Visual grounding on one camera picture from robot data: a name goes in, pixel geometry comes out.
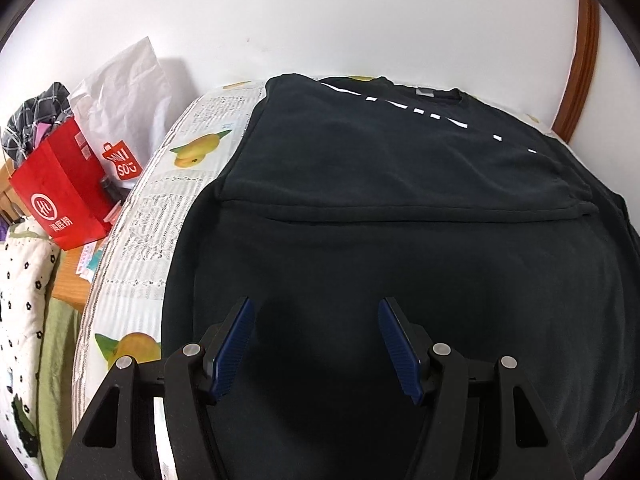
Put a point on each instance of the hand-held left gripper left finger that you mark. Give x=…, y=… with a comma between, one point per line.
x=235, y=345

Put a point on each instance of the brown wooden door frame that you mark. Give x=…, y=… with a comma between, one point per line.
x=582, y=60

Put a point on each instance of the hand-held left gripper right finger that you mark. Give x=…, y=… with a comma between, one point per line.
x=400, y=350

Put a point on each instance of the white floral quilt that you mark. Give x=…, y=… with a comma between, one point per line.
x=25, y=285

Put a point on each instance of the fruit print tablecloth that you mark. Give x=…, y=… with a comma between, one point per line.
x=150, y=220

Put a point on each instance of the small paper cards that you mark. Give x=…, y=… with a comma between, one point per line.
x=92, y=260

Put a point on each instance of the red paper bag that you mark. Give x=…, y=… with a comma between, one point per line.
x=65, y=185

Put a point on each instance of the green cloth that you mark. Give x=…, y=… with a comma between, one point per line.
x=57, y=360

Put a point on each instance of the black t-shirt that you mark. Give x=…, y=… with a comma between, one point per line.
x=375, y=185

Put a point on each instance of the white plastic bag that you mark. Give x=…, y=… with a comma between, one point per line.
x=125, y=95

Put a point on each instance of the grey checked cloth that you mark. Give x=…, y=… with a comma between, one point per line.
x=30, y=115

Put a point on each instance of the wooden cabinet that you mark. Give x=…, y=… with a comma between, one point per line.
x=70, y=285

